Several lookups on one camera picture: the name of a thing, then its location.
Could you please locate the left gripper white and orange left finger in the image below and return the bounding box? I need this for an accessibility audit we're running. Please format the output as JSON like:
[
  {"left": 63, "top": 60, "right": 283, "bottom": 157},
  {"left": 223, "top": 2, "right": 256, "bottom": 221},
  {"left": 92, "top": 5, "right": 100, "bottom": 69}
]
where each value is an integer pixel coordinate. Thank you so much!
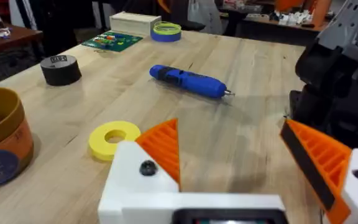
[{"left": 98, "top": 118, "right": 180, "bottom": 224}]

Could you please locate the left gripper white and orange right finger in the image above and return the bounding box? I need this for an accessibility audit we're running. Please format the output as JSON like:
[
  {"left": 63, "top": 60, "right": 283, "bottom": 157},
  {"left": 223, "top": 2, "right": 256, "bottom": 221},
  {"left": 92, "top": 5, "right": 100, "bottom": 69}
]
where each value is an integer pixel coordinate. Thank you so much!
[{"left": 280, "top": 119, "right": 358, "bottom": 224}]

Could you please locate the blue electric screwdriver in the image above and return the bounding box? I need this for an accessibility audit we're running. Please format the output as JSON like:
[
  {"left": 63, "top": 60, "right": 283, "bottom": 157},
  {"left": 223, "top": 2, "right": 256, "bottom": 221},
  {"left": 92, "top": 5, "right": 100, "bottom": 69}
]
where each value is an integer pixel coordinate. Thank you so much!
[{"left": 149, "top": 64, "right": 236, "bottom": 99}]

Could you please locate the orange toy tub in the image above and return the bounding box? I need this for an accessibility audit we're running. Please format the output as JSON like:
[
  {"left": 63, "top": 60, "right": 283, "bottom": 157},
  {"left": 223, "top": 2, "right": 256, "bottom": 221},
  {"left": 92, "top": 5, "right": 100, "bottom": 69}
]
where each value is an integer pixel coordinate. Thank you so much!
[{"left": 0, "top": 86, "right": 34, "bottom": 189}]

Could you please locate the black tape roll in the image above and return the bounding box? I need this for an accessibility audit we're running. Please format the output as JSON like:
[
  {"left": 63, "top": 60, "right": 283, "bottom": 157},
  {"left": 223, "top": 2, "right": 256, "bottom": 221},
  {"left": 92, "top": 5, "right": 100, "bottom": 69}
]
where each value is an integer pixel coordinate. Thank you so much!
[{"left": 40, "top": 54, "right": 83, "bottom": 86}]

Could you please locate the green board with toy blocks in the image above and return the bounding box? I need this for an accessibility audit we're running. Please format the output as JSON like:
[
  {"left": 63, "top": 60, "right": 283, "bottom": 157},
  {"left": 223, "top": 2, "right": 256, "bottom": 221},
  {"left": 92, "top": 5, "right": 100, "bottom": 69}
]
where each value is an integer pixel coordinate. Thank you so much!
[{"left": 81, "top": 30, "right": 144, "bottom": 52}]

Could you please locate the background wooden desk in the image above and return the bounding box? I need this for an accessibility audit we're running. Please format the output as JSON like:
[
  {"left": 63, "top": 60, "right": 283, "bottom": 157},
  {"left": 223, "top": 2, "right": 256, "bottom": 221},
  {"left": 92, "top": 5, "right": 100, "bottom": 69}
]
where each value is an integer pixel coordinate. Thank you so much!
[{"left": 225, "top": 12, "right": 329, "bottom": 46}]

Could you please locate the pale wooden box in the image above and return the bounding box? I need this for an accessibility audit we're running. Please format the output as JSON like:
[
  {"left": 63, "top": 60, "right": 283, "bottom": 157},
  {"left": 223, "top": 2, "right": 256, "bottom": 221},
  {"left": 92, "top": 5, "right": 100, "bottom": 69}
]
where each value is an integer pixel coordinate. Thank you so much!
[{"left": 109, "top": 11, "right": 162, "bottom": 37}]

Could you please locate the yellow-green tape roll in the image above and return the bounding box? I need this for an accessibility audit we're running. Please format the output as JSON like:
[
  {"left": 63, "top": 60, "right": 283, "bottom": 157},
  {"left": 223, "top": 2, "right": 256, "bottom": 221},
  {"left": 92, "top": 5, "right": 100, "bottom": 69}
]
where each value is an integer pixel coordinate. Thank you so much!
[{"left": 152, "top": 21, "right": 182, "bottom": 35}]

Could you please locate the dark brown side table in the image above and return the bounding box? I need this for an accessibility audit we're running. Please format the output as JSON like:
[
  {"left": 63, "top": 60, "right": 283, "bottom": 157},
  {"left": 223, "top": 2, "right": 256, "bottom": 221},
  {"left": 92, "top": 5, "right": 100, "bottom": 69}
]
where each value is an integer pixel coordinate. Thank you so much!
[{"left": 0, "top": 23, "right": 43, "bottom": 58}]

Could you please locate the yellow ring disc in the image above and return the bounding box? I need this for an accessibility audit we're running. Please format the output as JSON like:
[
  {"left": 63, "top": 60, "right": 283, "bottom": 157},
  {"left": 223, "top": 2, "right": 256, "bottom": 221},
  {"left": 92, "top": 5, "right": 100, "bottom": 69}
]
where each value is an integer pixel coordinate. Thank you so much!
[{"left": 88, "top": 120, "right": 142, "bottom": 162}]

